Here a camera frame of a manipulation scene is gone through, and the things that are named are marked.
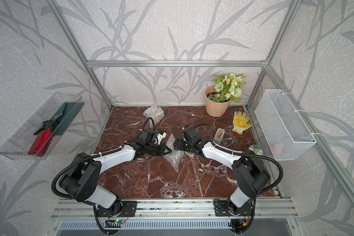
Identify clear bubble wrap sheet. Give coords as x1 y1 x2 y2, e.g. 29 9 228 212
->
164 134 184 173
143 105 164 125

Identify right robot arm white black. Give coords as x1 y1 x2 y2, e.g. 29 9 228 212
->
174 125 284 212

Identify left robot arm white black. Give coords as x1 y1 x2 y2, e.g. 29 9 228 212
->
51 129 172 211

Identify small grey tray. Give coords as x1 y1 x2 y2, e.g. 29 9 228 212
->
213 128 225 145

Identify terracotta flower pot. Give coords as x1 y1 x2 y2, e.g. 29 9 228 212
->
206 86 231 118

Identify yellow work glove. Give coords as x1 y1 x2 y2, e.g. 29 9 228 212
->
232 111 253 135

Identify green white artificial flowers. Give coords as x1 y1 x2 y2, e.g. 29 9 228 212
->
207 73 246 103

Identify green tape roll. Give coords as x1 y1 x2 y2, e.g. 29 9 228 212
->
248 145 263 155

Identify green garden trowel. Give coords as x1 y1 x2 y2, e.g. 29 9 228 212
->
52 102 83 136

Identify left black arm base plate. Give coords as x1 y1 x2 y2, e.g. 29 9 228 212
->
96 201 138 217

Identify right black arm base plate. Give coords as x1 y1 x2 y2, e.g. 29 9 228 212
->
213 199 254 217

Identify aluminium mounting rail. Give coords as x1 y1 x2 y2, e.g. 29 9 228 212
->
50 197 298 220

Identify white wire mesh basket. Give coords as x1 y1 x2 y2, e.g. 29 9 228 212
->
255 89 317 161

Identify red handled pruning shears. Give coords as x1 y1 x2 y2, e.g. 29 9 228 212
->
28 121 59 157

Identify clear plastic wall bin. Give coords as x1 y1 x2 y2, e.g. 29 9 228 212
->
0 92 85 160

